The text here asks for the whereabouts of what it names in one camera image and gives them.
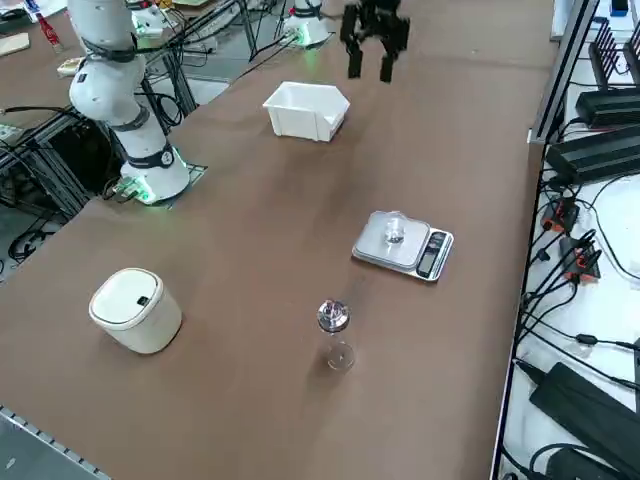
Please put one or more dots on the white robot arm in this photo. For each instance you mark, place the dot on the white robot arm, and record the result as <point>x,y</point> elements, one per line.
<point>312,27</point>
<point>107,100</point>

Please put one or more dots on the metal table edge rail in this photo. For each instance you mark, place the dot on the metal table edge rail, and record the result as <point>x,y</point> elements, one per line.
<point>40,440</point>

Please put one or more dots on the orange and black plug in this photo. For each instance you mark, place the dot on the orange and black plug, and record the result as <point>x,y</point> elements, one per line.
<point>560,215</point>
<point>582,260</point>

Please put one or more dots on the black slotted rack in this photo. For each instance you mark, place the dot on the black slotted rack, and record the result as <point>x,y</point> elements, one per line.
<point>607,55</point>

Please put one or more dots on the dark ribbed power supply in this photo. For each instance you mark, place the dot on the dark ribbed power supply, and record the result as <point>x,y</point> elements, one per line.
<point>595,152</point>
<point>607,107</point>

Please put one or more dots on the cream lidded trash can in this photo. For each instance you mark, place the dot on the cream lidded trash can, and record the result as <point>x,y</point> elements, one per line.
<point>135,315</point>

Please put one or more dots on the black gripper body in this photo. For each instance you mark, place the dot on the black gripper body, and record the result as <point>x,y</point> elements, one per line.
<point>375,10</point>

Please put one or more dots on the black power adapter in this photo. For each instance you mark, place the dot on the black power adapter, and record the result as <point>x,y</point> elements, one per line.
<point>580,400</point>

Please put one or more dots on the silver digital kitchen scale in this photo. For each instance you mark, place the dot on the silver digital kitchen scale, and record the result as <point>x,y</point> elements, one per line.
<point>380,247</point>

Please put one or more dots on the tall clear glass vessel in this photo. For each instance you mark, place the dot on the tall clear glass vessel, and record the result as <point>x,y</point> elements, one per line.
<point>334,316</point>

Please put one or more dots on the red bottle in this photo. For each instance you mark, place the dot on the red bottle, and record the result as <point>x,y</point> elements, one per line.
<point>50,32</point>

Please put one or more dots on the aluminium frame post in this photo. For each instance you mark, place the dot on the aluminium frame post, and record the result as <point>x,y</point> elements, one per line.
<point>565,75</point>

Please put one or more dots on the small clear measuring cup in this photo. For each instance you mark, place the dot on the small clear measuring cup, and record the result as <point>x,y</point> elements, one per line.
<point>395,231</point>

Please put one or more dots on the white plastic bin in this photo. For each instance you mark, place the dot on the white plastic bin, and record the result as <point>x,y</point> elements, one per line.
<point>300,120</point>

